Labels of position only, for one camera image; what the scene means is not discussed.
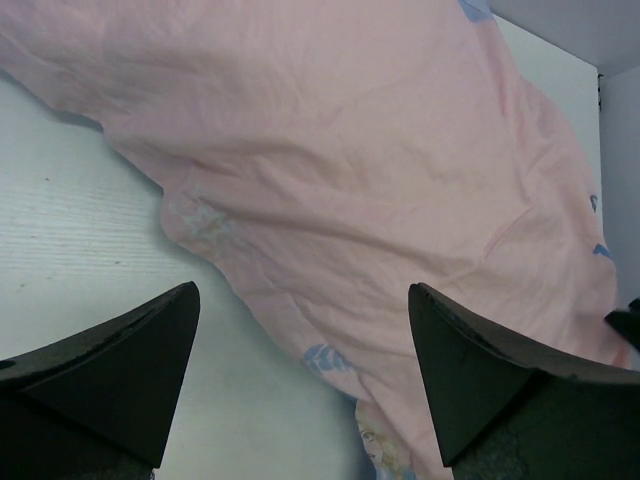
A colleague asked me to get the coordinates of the pink and blue printed pillowcase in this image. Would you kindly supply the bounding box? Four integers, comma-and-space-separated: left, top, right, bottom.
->
1, 1, 630, 479

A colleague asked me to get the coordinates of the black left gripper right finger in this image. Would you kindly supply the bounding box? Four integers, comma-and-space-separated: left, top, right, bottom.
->
408, 284, 639, 479

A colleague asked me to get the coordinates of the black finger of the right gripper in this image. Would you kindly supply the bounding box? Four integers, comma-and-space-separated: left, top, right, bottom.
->
605, 298, 640, 345

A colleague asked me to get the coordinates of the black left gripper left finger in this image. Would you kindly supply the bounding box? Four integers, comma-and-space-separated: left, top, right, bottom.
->
1, 282, 200, 479

